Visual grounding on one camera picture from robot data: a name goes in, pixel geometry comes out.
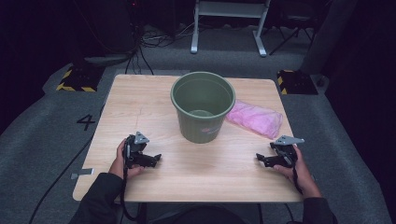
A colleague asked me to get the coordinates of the green plastic bin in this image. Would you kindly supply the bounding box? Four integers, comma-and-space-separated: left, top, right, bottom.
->
170, 71, 236, 145

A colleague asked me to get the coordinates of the black floor cable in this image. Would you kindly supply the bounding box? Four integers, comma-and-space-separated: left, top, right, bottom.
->
28, 105, 106, 224

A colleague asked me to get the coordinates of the black yellow striped block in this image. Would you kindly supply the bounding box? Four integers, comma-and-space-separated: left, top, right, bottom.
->
276, 69, 319, 96
55, 63, 106, 93

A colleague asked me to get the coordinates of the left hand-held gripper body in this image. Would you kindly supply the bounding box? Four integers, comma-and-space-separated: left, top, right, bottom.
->
123, 131, 150, 169

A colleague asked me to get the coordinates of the black tripod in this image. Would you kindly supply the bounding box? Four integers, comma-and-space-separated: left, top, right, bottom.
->
269, 18, 316, 56

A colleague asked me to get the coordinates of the grey stand base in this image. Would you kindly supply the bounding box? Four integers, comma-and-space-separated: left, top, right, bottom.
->
82, 53, 134, 67

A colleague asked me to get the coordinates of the white metal stand frame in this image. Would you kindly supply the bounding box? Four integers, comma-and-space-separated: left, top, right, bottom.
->
190, 0, 272, 58

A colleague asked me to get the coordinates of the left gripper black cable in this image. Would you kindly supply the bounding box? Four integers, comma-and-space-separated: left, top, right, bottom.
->
120, 136, 139, 222

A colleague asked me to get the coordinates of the pink plastic bag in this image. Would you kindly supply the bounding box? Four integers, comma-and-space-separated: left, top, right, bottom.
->
225, 100, 284, 140

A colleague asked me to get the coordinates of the person's right hand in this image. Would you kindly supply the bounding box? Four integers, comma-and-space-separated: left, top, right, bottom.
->
273, 146, 318, 192

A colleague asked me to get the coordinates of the grey tape strip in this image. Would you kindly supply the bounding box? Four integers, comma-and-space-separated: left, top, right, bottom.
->
70, 168, 94, 180

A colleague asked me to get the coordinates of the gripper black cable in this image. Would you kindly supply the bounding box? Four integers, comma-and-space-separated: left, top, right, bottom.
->
120, 136, 139, 222
289, 155, 304, 195

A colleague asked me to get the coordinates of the person's dark lap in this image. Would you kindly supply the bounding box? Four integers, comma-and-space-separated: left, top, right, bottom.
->
146, 203, 262, 224

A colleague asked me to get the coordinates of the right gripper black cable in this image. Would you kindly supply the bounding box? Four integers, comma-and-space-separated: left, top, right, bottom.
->
289, 155, 304, 195

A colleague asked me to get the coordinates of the grey column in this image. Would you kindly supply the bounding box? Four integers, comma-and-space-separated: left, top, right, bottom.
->
299, 0, 359, 76

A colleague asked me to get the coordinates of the person's left hand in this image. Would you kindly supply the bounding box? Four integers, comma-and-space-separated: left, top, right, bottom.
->
108, 138, 146, 180

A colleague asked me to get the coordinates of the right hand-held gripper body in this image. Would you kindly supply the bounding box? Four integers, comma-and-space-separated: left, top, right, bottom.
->
270, 134, 305, 169

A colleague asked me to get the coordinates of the bundle of dark cables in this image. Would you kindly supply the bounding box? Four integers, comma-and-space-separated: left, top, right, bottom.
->
124, 21, 200, 76

